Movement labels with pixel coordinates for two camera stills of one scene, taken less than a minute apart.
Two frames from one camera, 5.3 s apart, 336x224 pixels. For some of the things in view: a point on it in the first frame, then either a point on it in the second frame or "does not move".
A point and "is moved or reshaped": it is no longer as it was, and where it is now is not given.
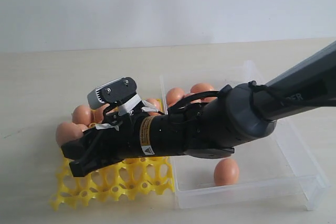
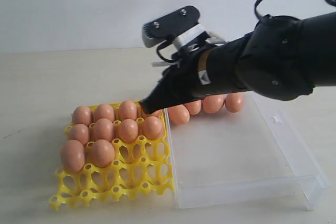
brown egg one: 82,115 does not move
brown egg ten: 66,132 is moved or reshaped
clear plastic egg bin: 275,171 does not move
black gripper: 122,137 → 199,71
